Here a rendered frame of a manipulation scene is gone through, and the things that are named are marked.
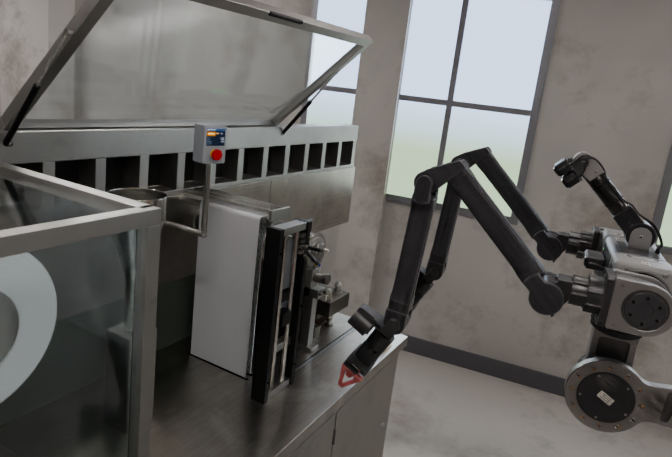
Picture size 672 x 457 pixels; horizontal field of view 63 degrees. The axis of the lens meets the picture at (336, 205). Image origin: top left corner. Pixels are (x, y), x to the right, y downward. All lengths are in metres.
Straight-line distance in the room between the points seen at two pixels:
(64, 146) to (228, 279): 0.62
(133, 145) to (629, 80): 2.90
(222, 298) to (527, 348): 2.65
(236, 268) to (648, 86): 2.76
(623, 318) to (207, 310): 1.21
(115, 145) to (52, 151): 0.19
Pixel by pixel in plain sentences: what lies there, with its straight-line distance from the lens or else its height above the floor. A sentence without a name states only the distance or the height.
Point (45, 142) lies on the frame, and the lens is 1.54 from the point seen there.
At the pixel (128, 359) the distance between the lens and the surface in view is 1.11.
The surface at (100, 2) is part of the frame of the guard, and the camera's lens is 1.24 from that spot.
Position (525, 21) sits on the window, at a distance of 3.75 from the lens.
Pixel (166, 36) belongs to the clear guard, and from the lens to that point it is 1.43.
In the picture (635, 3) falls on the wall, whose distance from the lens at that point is 3.79.
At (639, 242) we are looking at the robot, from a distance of 1.61.
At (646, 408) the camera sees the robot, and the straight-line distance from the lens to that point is 1.70.
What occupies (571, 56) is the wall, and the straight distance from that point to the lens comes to 3.74.
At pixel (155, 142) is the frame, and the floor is 1.61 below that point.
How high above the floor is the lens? 1.85
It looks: 12 degrees down
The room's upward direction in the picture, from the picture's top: 7 degrees clockwise
